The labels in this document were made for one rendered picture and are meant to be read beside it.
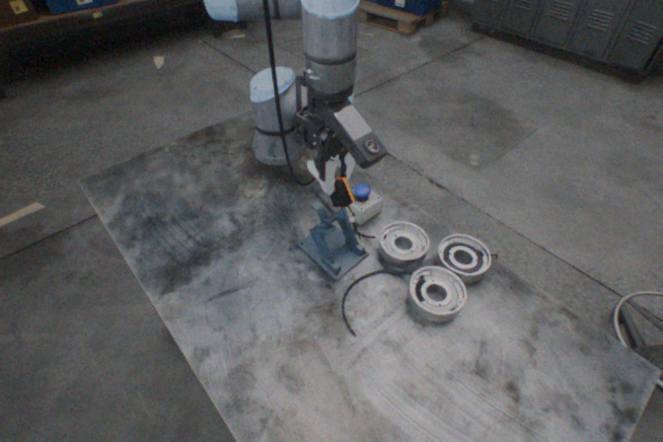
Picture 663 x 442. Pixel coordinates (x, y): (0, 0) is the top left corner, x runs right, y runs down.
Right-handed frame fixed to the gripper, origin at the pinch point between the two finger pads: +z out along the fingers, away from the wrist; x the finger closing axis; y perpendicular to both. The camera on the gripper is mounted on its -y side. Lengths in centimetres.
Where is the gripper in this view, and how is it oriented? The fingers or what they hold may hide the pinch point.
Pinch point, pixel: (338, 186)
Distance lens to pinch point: 70.5
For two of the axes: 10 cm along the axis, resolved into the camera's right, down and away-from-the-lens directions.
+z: 0.0, 7.3, 6.9
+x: -7.3, 4.7, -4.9
